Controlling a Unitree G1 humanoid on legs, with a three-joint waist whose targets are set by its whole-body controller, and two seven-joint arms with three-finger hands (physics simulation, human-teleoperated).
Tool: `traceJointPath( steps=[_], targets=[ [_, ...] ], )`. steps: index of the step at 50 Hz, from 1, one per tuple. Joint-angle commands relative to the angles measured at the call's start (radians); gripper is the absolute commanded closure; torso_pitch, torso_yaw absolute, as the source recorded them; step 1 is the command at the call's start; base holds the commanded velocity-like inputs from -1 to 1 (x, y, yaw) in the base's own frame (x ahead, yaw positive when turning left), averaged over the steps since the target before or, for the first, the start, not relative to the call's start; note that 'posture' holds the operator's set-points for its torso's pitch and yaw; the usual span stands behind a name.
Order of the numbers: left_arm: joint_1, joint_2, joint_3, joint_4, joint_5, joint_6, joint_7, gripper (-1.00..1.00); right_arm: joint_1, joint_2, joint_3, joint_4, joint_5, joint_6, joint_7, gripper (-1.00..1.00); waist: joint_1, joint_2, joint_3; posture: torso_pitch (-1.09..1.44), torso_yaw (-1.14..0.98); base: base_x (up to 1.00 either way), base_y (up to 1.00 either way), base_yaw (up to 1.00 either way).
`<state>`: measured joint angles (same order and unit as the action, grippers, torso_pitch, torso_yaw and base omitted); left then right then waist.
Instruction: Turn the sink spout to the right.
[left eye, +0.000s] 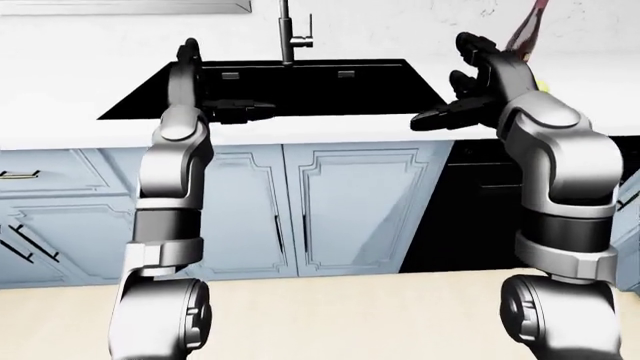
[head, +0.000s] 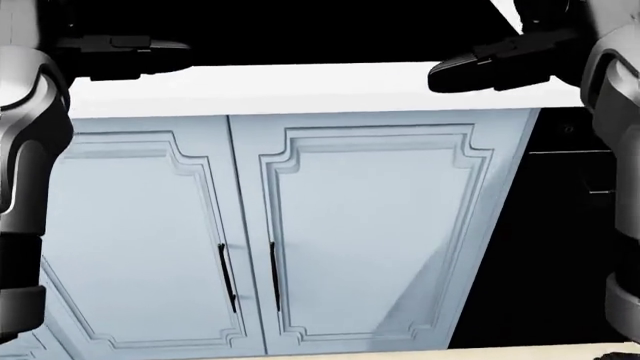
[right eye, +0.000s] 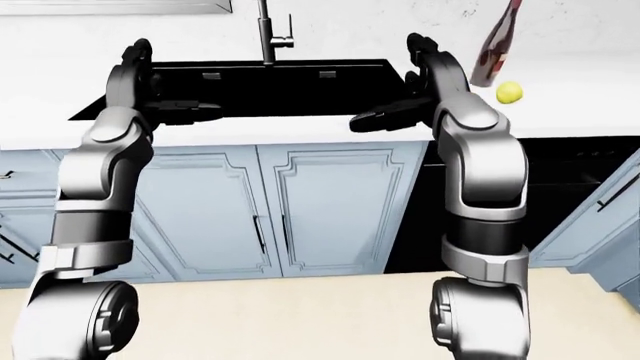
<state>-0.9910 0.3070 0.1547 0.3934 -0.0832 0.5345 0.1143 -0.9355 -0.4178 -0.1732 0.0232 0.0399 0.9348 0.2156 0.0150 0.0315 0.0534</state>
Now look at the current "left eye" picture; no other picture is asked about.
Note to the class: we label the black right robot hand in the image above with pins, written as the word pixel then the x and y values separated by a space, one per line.
pixel 465 110

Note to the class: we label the grey sink overflow slot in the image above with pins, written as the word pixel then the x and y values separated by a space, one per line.
pixel 230 75
pixel 346 74

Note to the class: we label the grey metal sink faucet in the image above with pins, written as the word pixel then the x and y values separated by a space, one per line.
pixel 286 33

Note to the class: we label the light blue corner cabinet door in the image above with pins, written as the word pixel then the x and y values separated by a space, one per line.
pixel 65 240

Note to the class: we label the dark red wine bottle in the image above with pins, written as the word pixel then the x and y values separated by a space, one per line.
pixel 527 30

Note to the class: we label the light blue cabinet drawer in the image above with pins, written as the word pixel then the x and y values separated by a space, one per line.
pixel 75 170

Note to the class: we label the black dishwasher front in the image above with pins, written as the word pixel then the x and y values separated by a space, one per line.
pixel 470 210

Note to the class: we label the black sink basin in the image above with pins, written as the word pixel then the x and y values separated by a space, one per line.
pixel 325 93

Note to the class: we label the yellow-green citrus fruit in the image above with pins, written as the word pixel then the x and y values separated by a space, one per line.
pixel 543 87

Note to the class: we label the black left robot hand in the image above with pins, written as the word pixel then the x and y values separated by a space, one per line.
pixel 235 108

